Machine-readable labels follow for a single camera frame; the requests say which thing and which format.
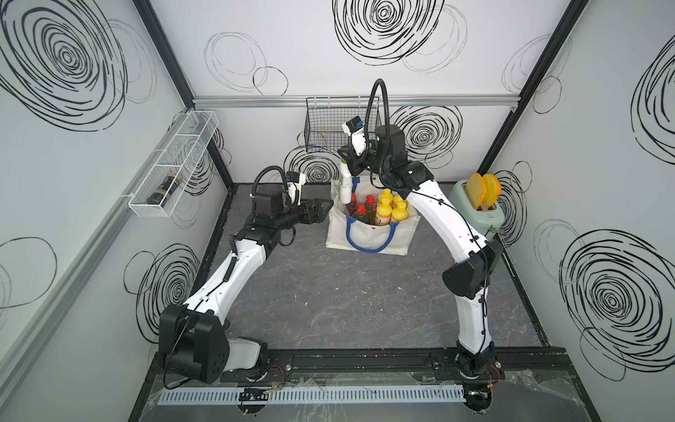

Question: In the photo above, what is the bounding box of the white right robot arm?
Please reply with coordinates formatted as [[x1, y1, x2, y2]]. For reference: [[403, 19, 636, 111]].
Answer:
[[339, 119, 503, 379]]

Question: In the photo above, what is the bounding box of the mint green toaster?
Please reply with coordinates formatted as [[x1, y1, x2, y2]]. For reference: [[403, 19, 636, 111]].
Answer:
[[448, 179, 506, 240]]

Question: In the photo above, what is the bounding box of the yellow toy toast slice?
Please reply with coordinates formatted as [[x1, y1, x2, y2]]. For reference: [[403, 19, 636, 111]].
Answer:
[[465, 173, 487, 209]]

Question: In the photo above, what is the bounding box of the yellow-green soap bottle red cap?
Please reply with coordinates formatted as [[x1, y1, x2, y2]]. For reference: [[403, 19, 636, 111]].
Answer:
[[365, 194, 377, 225]]

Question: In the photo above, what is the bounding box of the aluminium wall rail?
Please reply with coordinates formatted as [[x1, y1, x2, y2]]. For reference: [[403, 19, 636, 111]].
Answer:
[[193, 94, 520, 109]]

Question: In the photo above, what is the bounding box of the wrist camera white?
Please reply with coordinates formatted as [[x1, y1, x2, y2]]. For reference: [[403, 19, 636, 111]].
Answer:
[[286, 171, 306, 206], [342, 116, 367, 156]]

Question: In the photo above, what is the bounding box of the green soap bottle red cap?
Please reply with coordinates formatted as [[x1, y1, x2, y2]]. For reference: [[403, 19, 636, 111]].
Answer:
[[353, 204, 370, 224]]

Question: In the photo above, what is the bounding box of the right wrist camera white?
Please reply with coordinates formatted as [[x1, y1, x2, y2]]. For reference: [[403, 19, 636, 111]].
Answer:
[[342, 116, 367, 156]]

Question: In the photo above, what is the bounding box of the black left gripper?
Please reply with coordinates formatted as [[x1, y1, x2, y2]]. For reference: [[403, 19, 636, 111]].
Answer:
[[273, 198, 332, 233]]

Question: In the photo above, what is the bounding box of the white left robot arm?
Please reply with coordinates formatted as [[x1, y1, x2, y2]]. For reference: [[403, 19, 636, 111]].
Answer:
[[158, 186, 333, 383]]

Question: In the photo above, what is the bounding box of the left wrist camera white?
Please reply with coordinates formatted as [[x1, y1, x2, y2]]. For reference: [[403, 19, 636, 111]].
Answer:
[[286, 171, 306, 206]]

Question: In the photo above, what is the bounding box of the white bag with blue handles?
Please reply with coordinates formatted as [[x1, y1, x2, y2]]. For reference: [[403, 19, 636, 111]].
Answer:
[[325, 179, 421, 256]]

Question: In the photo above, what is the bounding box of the dark bottle in shelf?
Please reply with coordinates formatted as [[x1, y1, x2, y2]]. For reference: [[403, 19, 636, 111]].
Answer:
[[146, 173, 182, 207]]

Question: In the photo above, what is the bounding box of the black wire wall basket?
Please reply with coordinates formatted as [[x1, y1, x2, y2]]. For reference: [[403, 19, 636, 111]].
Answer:
[[303, 96, 367, 158]]

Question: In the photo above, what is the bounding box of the orange soap bottle yellow cap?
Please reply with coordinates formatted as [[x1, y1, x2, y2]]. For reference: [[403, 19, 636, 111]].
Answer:
[[374, 197, 393, 226], [390, 200, 410, 223], [378, 189, 393, 203], [393, 194, 408, 207]]

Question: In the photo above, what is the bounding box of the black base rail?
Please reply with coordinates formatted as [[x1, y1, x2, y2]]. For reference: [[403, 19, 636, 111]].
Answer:
[[152, 347, 571, 383]]

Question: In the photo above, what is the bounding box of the grey slotted cable duct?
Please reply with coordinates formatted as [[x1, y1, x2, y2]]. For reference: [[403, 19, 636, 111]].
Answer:
[[157, 385, 466, 405]]

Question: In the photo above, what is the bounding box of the white wire wall shelf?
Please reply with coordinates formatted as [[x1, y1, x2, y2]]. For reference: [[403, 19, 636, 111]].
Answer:
[[128, 110, 218, 218]]

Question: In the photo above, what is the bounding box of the white soap bottle green cap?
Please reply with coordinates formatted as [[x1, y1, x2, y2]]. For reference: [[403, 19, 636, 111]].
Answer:
[[339, 158, 353, 205]]

